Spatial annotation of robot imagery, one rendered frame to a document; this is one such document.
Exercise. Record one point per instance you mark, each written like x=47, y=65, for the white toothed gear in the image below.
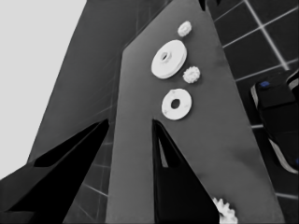
x=195, y=77
x=182, y=31
x=229, y=214

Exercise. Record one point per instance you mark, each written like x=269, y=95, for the large thick white disc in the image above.
x=174, y=63

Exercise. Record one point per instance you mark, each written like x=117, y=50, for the white round carrier with pins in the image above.
x=182, y=112

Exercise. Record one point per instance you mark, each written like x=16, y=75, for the dark robot body with pale edges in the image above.
x=277, y=105

